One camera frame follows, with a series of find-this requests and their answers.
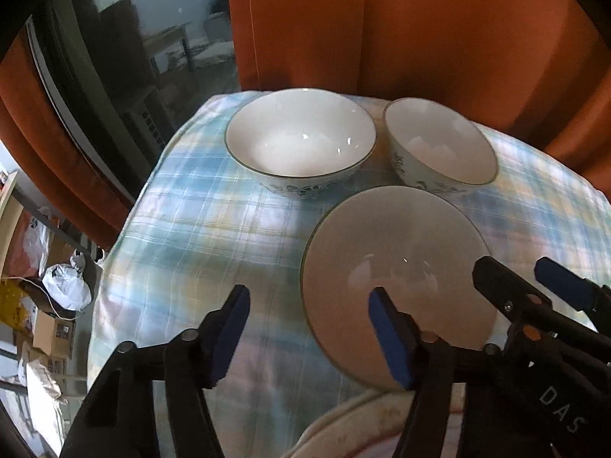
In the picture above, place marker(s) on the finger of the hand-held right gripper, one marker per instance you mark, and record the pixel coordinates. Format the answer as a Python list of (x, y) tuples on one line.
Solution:
[(558, 279), (501, 284)]

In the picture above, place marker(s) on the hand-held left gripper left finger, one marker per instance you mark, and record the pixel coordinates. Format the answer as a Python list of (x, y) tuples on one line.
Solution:
[(234, 334)]

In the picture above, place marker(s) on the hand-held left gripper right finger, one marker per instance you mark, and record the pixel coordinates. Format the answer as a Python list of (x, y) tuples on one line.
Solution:
[(391, 338)]

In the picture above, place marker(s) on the scalloped yellow floral plate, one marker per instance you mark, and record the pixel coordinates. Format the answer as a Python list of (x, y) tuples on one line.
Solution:
[(372, 420)]

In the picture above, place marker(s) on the white bowl blue floral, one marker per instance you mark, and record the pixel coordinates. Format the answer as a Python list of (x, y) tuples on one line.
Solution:
[(382, 248), (300, 138), (444, 143)]

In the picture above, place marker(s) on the plaid tablecloth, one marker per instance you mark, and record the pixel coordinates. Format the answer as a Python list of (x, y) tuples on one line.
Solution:
[(191, 229)]

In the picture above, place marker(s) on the white plastic bag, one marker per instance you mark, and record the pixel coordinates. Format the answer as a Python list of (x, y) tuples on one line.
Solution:
[(67, 286)]

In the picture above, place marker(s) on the brown cardboard box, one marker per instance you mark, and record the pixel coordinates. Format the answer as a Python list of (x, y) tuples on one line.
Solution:
[(55, 334)]

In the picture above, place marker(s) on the clear plastic bag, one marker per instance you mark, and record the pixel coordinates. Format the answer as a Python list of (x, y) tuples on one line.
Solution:
[(36, 243)]

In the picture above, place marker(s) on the yellow bag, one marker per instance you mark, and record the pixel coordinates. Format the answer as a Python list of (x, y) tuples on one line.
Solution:
[(12, 305)]

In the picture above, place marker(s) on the beige wooden shelf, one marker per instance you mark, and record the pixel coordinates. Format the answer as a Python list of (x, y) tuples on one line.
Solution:
[(9, 200)]

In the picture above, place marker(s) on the narrow orange curtain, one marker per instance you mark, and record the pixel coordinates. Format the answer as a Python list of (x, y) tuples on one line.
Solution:
[(38, 129)]

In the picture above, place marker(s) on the wide orange curtain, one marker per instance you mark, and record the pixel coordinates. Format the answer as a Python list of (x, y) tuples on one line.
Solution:
[(382, 19)]

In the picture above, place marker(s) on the dark framed glass window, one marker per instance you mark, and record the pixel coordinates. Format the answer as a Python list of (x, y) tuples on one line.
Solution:
[(143, 57)]

